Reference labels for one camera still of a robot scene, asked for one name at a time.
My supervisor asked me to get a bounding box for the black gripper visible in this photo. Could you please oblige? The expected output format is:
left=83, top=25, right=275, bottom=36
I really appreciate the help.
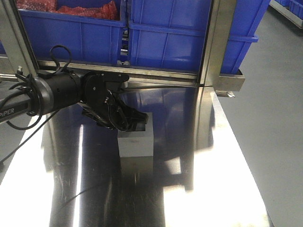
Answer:
left=80, top=71, right=148, bottom=131

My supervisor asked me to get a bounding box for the gray square base block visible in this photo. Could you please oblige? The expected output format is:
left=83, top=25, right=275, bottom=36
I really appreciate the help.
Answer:
left=117, top=113, right=154, bottom=157

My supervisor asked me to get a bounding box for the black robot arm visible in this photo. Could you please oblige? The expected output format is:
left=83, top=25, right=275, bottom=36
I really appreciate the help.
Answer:
left=0, top=68, right=148, bottom=131

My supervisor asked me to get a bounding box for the blue bin with red contents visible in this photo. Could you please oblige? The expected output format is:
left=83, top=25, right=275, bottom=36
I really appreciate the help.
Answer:
left=16, top=0, right=128, bottom=66

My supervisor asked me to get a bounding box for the blue plastic bin right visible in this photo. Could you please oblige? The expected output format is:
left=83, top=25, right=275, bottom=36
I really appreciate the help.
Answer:
left=127, top=0, right=269, bottom=74

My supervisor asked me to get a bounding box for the red mesh bag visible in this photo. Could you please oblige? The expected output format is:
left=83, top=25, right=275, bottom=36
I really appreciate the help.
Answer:
left=16, top=0, right=119, bottom=20

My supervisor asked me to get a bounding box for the stainless steel shelf frame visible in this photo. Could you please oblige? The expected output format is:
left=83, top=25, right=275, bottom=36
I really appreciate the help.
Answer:
left=0, top=0, right=245, bottom=97

